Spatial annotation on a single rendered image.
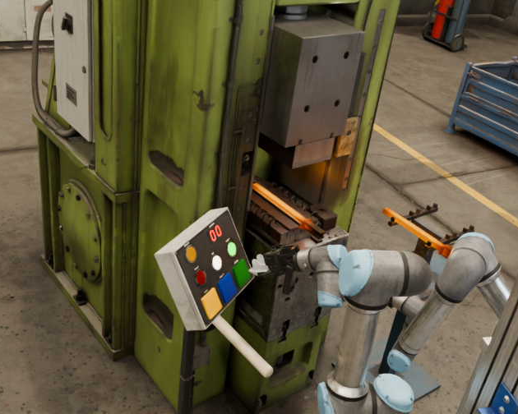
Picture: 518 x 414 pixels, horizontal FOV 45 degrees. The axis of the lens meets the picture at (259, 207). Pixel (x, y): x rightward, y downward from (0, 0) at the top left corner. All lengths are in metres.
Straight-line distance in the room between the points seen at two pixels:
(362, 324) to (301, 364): 1.51
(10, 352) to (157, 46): 1.72
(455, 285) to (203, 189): 0.94
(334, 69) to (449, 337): 2.01
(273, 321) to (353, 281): 1.16
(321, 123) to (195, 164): 0.49
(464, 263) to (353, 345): 0.48
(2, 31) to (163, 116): 5.04
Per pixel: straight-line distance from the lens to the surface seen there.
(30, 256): 4.01
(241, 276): 2.18
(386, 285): 1.58
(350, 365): 1.72
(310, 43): 2.17
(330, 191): 2.81
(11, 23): 7.44
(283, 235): 2.50
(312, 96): 2.26
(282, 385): 3.07
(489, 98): 6.34
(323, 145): 2.41
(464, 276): 1.97
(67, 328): 3.48
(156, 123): 2.56
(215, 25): 2.08
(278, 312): 2.66
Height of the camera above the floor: 2.31
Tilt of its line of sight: 30 degrees down
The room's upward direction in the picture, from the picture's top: 8 degrees clockwise
